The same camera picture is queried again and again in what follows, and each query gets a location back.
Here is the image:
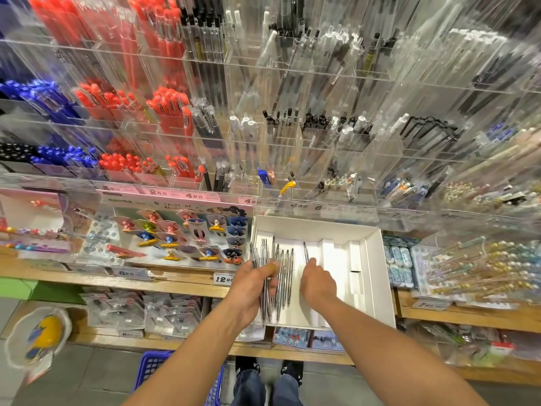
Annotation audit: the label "person's right hand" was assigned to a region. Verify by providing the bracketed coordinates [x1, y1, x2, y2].
[299, 258, 340, 313]

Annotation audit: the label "person's left hand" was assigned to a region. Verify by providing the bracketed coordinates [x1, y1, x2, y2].
[220, 260, 281, 330]

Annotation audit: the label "clear pen bundle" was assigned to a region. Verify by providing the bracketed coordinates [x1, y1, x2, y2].
[247, 239, 277, 323]

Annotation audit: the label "white cardboard box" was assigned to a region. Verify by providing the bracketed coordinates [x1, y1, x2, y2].
[249, 215, 397, 330]

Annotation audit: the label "blue shopping basket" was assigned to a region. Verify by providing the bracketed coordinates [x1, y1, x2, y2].
[132, 351, 226, 406]

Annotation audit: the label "clear acrylic display rack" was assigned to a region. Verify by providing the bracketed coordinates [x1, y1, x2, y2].
[0, 0, 541, 227]

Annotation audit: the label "person's right forearm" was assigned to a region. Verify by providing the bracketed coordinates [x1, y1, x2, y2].
[320, 298, 490, 406]

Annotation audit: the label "person's left forearm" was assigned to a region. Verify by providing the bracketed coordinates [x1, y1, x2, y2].
[122, 317, 246, 406]

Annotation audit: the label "person's left shoe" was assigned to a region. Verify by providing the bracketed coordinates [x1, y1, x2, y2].
[234, 356, 261, 374]

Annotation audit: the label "person's shoe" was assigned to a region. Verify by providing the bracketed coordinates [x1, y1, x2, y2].
[280, 359, 304, 383]
[234, 356, 261, 374]

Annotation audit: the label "person's right shoe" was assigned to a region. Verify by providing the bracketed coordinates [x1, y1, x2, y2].
[280, 359, 304, 383]

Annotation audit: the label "person's left leg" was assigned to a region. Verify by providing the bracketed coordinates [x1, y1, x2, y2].
[230, 370, 267, 406]

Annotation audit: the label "person's leg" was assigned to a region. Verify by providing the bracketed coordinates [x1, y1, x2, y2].
[270, 378, 307, 406]
[230, 370, 267, 406]

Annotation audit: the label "person's right leg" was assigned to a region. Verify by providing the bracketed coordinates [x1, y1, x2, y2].
[270, 378, 307, 406]

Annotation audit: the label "stack of clear gold-pen packets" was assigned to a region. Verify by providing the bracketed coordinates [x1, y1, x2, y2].
[416, 234, 541, 305]

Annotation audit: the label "row of small patterned packets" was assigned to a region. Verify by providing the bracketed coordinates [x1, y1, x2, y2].
[272, 327, 346, 352]

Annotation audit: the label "stack of blue eraser packets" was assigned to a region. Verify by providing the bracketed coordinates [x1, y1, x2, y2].
[382, 234, 419, 288]

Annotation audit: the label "tray of colourful clip packets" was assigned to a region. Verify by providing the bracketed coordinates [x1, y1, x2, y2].
[85, 202, 253, 269]

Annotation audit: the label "stack of clear stationery packets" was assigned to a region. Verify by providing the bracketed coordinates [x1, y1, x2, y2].
[83, 287, 204, 339]

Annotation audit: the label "rows of red pens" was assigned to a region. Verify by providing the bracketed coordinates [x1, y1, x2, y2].
[29, 0, 208, 184]

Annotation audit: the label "round yellow blue packet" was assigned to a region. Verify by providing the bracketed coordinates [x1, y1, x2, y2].
[4, 305, 74, 386]

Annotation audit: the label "stack of pink packets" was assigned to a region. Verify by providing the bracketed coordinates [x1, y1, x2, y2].
[0, 188, 73, 257]

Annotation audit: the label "green shelf panel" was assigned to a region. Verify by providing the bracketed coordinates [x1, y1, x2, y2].
[0, 277, 60, 303]

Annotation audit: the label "rows of black pens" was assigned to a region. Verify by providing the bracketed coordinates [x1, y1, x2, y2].
[0, 141, 37, 164]

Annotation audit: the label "rows of blue pens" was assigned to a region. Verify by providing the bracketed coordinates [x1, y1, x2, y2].
[0, 78, 101, 170]

